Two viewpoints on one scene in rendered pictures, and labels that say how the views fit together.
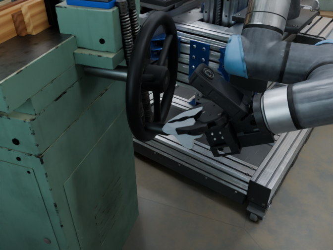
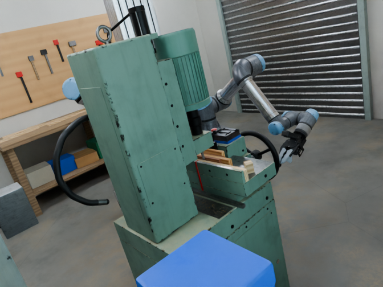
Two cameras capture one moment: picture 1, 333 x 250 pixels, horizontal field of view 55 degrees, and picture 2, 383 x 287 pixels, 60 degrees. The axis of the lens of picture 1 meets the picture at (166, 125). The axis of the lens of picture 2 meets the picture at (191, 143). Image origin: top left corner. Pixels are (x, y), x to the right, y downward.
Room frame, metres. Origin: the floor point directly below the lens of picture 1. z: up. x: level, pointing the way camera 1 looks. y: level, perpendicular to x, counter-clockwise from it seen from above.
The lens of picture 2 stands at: (0.01, 1.50, 1.51)
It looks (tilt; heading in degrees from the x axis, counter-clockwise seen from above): 19 degrees down; 304
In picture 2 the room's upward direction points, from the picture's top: 14 degrees counter-clockwise
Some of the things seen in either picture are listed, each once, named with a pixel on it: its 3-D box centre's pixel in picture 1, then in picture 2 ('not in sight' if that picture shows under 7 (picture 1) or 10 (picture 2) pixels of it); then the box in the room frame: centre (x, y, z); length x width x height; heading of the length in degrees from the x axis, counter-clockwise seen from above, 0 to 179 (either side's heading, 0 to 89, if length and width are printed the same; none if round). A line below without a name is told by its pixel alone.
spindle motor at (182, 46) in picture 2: not in sight; (182, 71); (0.75, 0.35, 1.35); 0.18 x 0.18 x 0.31
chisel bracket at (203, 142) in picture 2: not in sight; (196, 144); (0.76, 0.36, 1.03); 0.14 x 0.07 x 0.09; 72
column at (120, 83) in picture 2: not in sight; (137, 141); (0.84, 0.62, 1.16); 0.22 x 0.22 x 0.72; 72
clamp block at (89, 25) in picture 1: (100, 19); (226, 148); (0.73, 0.15, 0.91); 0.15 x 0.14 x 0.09; 162
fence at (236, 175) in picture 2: not in sight; (192, 165); (0.81, 0.37, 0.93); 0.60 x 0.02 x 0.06; 162
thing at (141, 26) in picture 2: not in sight; (141, 31); (0.80, 0.48, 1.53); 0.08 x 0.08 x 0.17; 72
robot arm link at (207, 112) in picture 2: not in sight; (206, 107); (1.10, -0.38, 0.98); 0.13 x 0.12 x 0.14; 69
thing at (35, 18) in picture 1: (50, 9); (211, 155); (0.76, 0.27, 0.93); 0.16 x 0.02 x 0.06; 162
